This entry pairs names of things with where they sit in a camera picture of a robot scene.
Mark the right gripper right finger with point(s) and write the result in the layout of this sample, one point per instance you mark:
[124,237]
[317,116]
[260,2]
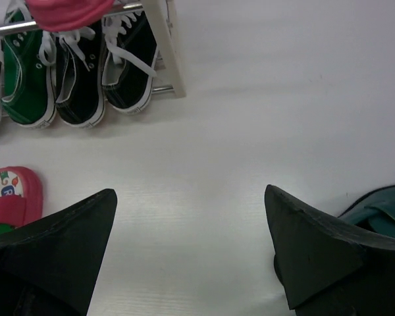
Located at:
[328,266]

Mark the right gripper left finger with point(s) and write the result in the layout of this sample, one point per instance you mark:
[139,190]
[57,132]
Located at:
[50,266]

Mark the pink flip-flop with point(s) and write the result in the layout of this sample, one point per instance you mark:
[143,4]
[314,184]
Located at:
[67,15]
[21,198]

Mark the cream shoe rack chrome bars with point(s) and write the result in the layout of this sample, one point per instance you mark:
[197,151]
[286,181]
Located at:
[162,18]

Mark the teal velvet shoe near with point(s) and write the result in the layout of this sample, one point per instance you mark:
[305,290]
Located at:
[375,211]

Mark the black sneaker left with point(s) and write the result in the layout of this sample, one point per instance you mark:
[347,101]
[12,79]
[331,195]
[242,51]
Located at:
[79,94]

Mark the black sneaker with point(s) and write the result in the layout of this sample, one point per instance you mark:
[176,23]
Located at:
[129,67]
[79,94]

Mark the black sneaker right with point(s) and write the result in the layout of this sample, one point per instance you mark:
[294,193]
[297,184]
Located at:
[129,67]

